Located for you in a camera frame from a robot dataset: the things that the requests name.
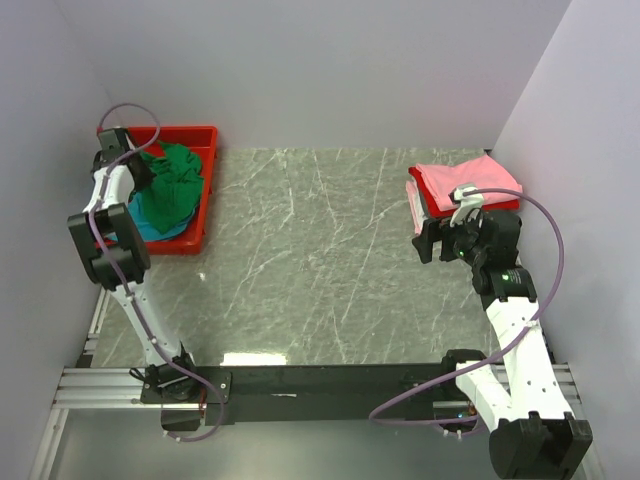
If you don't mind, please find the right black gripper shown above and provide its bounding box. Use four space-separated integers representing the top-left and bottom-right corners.
411 208 488 267

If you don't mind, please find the green t shirt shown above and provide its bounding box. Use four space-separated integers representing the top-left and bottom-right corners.
135 141 204 234

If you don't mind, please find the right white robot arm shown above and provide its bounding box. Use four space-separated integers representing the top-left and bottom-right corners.
412 210 593 479

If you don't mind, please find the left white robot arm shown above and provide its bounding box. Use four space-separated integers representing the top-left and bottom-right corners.
67 127 202 403

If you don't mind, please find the folded red t shirt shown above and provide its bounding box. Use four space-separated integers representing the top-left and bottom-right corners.
408 166 521 219

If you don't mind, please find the folded light pink t shirt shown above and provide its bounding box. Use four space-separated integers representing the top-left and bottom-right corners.
406 180 427 235

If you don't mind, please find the blue t shirt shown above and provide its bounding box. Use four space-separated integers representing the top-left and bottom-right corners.
128 193 196 242

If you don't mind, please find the red plastic bin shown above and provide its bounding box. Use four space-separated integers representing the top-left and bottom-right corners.
96 124 220 256

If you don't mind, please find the black base beam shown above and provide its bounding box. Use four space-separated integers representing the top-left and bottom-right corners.
129 362 449 433

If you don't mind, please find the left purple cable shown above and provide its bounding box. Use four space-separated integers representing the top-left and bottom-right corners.
89 102 231 443

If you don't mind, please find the purple cable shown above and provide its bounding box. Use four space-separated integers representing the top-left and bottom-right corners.
368 187 567 439
89 102 231 443

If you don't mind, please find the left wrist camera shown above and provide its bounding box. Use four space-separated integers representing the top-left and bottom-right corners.
97 127 130 152

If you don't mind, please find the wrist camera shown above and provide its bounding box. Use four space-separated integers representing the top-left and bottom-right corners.
97 127 130 152
449 183 484 227

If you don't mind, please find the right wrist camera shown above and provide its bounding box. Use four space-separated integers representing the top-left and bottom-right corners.
449 183 484 227

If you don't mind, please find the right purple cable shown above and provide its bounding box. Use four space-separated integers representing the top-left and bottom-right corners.
368 187 567 439

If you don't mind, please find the aluminium frame rail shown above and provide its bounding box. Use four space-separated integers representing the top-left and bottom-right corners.
28 289 605 479

